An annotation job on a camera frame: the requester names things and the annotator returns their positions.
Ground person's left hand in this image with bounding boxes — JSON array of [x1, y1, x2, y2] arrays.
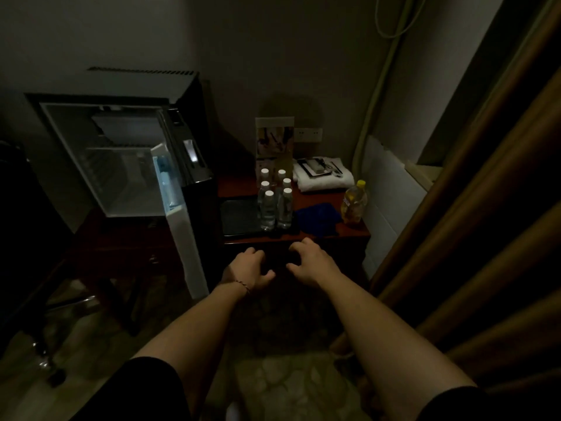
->
[[220, 247, 277, 295]]

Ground person's right hand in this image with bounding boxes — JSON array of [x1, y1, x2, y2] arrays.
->
[[286, 237, 344, 291]]

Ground black mini fridge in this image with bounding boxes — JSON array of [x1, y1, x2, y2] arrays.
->
[[25, 67, 216, 301]]

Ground person's left forearm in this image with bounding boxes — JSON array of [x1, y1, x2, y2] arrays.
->
[[131, 282, 251, 417]]

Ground person's right forearm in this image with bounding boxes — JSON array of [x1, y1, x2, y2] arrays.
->
[[318, 271, 476, 419]]

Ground yellow capped liquid bottle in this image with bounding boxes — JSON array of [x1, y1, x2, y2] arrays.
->
[[341, 179, 368, 226]]

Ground person's black left sleeve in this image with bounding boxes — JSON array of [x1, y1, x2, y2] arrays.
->
[[70, 357, 192, 421]]

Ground person's black sleeve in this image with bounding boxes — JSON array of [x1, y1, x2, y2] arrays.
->
[[416, 387, 561, 421], [70, 357, 192, 421]]

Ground person's black right sleeve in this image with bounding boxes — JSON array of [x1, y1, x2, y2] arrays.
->
[[416, 387, 561, 421]]

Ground blue cloth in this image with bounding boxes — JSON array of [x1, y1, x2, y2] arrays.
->
[[294, 202, 342, 237]]

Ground black serving tray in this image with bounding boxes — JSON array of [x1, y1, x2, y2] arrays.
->
[[220, 198, 301, 237]]

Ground red wooden side cabinet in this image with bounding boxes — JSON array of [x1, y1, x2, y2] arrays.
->
[[217, 172, 371, 294]]

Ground white folded towel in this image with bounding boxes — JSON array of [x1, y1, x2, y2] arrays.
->
[[292, 156, 355, 192]]

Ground remote controls on black folder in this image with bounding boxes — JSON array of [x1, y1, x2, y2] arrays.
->
[[296, 158, 330, 178]]

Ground light blue door rack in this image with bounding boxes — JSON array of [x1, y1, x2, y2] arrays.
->
[[151, 144, 185, 211]]

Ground dark wooden drawer table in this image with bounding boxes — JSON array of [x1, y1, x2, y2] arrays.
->
[[65, 210, 185, 336]]

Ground printed brochure stand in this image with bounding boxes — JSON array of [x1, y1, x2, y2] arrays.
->
[[255, 116, 295, 182]]

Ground wooden window sill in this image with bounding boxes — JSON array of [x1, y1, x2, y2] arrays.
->
[[404, 160, 444, 191]]

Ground brown curtain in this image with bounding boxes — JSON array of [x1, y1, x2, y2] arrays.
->
[[331, 0, 561, 404]]

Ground black office chair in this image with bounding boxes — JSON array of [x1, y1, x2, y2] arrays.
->
[[0, 142, 102, 389]]

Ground white wall panel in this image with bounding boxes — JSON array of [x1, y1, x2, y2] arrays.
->
[[360, 135, 428, 279]]

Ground white double wall socket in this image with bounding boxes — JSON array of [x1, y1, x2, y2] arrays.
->
[[294, 126, 324, 142]]

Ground green wall pipe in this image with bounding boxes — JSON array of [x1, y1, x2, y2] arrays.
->
[[350, 0, 415, 180]]

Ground green window frame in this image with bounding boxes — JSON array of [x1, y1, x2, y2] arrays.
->
[[416, 0, 551, 167]]

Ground pale hanging cable loop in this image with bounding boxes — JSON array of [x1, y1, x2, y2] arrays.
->
[[375, 0, 430, 39]]

